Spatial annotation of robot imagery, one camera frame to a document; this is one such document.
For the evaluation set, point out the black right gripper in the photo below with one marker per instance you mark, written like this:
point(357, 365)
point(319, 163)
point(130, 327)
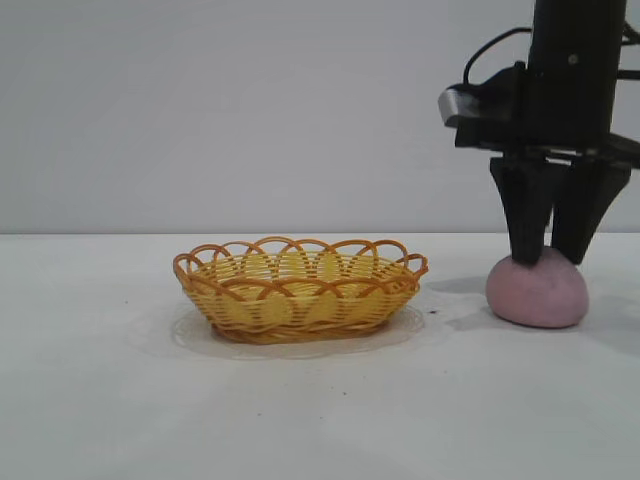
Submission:
point(570, 110)

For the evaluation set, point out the pink peach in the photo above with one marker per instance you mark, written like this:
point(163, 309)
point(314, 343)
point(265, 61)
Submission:
point(537, 295)

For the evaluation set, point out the yellow woven wicker basket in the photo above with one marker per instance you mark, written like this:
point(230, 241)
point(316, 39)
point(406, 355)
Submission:
point(300, 310)

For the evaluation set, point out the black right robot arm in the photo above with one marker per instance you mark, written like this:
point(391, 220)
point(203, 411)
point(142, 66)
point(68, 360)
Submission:
point(575, 30)

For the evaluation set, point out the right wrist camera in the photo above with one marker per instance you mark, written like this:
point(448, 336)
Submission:
point(465, 107)

